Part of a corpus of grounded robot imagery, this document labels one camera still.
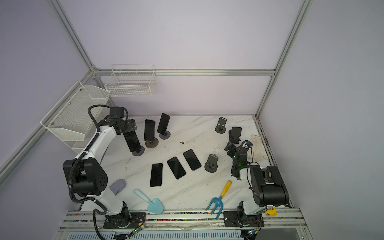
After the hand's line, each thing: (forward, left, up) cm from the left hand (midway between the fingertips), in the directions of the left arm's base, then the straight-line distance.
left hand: (125, 127), depth 88 cm
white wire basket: (+28, 0, +14) cm, 32 cm away
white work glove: (-4, -87, -20) cm, 89 cm away
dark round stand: (+14, -61, -16) cm, 65 cm away
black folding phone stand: (+5, -69, -12) cm, 70 cm away
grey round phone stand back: (+8, -21, -18) cm, 29 cm away
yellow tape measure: (-42, -82, -17) cm, 94 cm away
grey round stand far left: (-6, -6, -19) cm, 21 cm away
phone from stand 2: (-20, -18, -21) cm, 35 cm away
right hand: (-4, -66, -11) cm, 67 cm away
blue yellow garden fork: (-36, -55, -19) cm, 68 cm away
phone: (-5, -3, -7) cm, 9 cm away
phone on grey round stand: (+15, -17, -18) cm, 29 cm away
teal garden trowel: (-39, -22, -19) cm, 48 cm away
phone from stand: (-11, -40, -19) cm, 46 cm away
